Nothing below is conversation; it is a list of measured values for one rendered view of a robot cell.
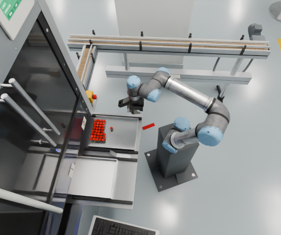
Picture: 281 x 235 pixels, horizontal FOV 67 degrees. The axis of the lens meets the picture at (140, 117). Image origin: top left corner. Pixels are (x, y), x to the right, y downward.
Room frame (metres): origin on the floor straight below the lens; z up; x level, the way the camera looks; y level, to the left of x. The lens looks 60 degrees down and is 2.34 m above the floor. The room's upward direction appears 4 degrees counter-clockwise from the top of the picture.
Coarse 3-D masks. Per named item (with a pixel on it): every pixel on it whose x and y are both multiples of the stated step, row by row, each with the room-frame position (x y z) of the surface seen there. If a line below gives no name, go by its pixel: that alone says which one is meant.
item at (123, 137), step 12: (108, 120) 0.82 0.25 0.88; (120, 120) 0.81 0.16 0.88; (132, 120) 0.81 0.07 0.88; (108, 132) 0.72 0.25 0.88; (120, 132) 0.71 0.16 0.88; (132, 132) 0.70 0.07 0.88; (96, 144) 0.63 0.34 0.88; (108, 144) 0.62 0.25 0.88; (120, 144) 0.61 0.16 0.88; (132, 144) 0.60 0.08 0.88
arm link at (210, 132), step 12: (216, 120) 0.49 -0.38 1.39; (228, 120) 0.50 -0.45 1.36; (180, 132) 0.58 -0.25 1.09; (192, 132) 0.50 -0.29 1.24; (204, 132) 0.43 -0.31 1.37; (216, 132) 0.43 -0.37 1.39; (168, 144) 0.53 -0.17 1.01; (180, 144) 0.50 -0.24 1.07; (204, 144) 0.41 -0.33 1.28; (216, 144) 0.39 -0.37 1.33
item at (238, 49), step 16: (80, 48) 1.66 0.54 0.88; (112, 48) 1.61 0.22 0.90; (128, 48) 1.59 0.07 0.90; (144, 48) 1.56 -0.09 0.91; (160, 48) 1.54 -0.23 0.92; (176, 48) 1.51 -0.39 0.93; (192, 48) 1.49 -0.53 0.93; (208, 48) 1.48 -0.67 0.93; (224, 48) 1.46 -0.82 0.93; (240, 48) 1.45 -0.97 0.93; (256, 48) 1.43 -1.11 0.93
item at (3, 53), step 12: (36, 0) 0.87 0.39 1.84; (36, 12) 0.83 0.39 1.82; (24, 24) 0.73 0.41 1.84; (0, 36) 0.59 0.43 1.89; (24, 36) 0.69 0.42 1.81; (0, 48) 0.56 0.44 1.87; (12, 48) 0.60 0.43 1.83; (0, 60) 0.53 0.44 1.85; (12, 60) 0.57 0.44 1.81; (0, 72) 0.50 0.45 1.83; (0, 84) 0.47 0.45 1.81; (72, 120) 0.66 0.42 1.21; (60, 156) 0.43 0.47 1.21; (60, 168) 0.36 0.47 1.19
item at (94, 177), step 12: (84, 168) 0.45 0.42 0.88; (96, 168) 0.44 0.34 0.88; (108, 168) 0.44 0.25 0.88; (72, 180) 0.37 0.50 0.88; (84, 180) 0.36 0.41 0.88; (96, 180) 0.36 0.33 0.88; (108, 180) 0.35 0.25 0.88; (72, 192) 0.29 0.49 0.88; (84, 192) 0.29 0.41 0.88; (96, 192) 0.28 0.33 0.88; (108, 192) 0.27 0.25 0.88
